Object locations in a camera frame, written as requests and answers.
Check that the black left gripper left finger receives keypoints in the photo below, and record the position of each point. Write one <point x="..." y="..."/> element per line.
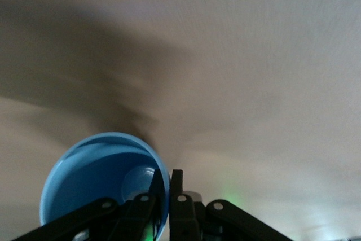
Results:
<point x="112" y="218"/>

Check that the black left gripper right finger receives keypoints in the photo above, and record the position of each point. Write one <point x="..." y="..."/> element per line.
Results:
<point x="186" y="218"/>

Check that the light blue plastic cup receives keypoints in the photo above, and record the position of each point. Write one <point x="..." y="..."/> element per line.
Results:
<point x="93" y="173"/>

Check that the brown table mat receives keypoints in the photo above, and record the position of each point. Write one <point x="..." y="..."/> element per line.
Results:
<point x="225" y="69"/>

